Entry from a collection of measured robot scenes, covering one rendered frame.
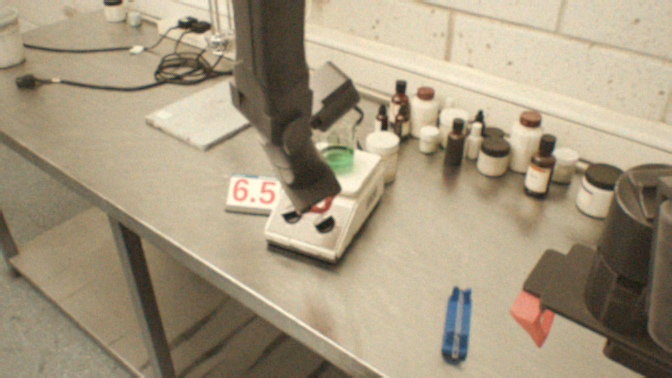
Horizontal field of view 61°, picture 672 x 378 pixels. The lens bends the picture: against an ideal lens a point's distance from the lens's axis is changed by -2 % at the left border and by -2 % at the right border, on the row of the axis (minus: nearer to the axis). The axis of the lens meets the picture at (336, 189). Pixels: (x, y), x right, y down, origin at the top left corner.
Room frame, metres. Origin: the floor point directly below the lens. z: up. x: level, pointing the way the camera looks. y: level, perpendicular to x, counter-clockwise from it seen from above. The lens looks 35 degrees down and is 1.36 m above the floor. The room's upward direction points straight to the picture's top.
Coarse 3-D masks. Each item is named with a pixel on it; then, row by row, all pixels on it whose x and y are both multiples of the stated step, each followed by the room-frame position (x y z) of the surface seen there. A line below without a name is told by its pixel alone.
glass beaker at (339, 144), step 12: (348, 120) 0.82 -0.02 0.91; (336, 132) 0.83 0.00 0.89; (348, 132) 0.82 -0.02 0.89; (324, 144) 0.78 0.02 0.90; (336, 144) 0.77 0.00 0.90; (348, 144) 0.78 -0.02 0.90; (324, 156) 0.78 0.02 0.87; (336, 156) 0.77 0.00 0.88; (348, 156) 0.78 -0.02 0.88; (336, 168) 0.77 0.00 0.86; (348, 168) 0.78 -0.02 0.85
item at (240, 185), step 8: (232, 184) 0.84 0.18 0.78; (240, 184) 0.84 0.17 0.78; (248, 184) 0.84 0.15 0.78; (256, 184) 0.84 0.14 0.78; (264, 184) 0.84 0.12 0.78; (272, 184) 0.83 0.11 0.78; (232, 192) 0.83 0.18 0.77; (240, 192) 0.83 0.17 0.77; (248, 192) 0.83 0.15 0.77; (256, 192) 0.83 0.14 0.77; (264, 192) 0.82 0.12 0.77; (272, 192) 0.82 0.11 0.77; (232, 200) 0.82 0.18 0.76; (240, 200) 0.82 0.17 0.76; (248, 200) 0.82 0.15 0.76; (256, 200) 0.81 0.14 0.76; (264, 200) 0.81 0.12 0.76; (272, 200) 0.81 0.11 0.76
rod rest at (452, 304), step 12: (456, 288) 0.58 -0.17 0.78; (468, 288) 0.58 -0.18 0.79; (456, 300) 0.58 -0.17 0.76; (468, 300) 0.57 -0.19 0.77; (456, 312) 0.56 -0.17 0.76; (468, 312) 0.56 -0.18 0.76; (468, 324) 0.53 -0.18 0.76; (444, 336) 0.51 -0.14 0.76; (468, 336) 0.51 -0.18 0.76; (444, 348) 0.49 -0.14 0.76
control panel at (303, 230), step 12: (288, 204) 0.74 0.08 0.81; (336, 204) 0.73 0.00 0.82; (276, 216) 0.73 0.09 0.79; (312, 216) 0.72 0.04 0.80; (336, 216) 0.71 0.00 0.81; (276, 228) 0.71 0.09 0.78; (288, 228) 0.71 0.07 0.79; (300, 228) 0.70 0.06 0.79; (312, 228) 0.70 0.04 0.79; (336, 228) 0.69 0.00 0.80; (300, 240) 0.69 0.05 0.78; (312, 240) 0.68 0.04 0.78; (324, 240) 0.68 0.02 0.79; (336, 240) 0.68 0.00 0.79
